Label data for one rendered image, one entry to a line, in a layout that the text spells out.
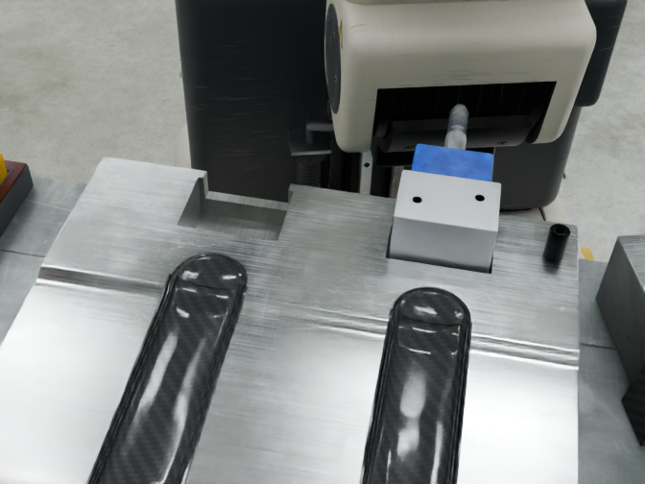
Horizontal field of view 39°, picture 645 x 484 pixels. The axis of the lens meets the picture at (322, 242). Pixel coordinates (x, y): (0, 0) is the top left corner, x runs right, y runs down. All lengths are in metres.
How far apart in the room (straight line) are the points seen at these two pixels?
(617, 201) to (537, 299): 1.48
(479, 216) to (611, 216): 1.45
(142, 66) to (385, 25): 1.45
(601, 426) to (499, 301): 0.11
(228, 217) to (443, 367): 0.16
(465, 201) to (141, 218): 0.17
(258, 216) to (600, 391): 0.21
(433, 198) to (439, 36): 0.37
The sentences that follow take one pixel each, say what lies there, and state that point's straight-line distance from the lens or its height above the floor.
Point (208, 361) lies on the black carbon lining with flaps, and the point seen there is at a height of 0.88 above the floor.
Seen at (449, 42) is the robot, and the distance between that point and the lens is 0.80.
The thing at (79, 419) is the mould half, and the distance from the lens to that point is 0.41.
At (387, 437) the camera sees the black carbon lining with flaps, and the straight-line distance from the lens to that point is 0.40.
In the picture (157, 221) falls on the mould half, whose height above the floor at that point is 0.89.
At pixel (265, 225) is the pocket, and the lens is 0.51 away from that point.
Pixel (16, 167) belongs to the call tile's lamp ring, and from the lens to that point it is 0.63.
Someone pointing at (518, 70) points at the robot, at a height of 0.76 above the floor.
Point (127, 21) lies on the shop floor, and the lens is 2.38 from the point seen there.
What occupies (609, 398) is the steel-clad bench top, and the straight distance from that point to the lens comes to 0.54.
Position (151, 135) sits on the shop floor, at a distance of 1.99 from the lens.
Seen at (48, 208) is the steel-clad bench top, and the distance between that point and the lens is 0.63.
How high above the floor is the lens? 1.21
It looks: 45 degrees down
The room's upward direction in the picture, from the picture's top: 2 degrees clockwise
